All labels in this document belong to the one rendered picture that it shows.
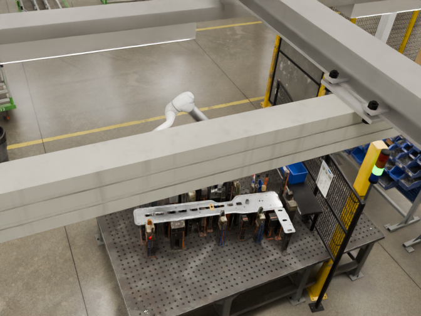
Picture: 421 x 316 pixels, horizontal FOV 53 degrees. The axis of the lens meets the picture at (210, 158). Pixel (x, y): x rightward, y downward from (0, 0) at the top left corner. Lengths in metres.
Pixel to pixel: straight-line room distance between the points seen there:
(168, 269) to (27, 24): 2.83
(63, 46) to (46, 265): 3.69
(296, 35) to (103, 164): 0.68
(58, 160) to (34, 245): 4.36
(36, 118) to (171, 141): 6.14
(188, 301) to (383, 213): 3.08
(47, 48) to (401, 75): 1.01
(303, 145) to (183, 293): 2.92
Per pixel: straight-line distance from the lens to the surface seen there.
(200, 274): 3.85
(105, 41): 1.46
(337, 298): 4.84
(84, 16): 1.44
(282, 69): 6.62
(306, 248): 4.20
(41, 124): 6.76
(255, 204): 4.02
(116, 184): 0.77
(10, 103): 6.83
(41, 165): 0.77
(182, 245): 3.93
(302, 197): 4.16
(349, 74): 1.07
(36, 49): 1.44
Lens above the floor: 3.88
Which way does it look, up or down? 41 degrees down
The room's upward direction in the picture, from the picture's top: 6 degrees clockwise
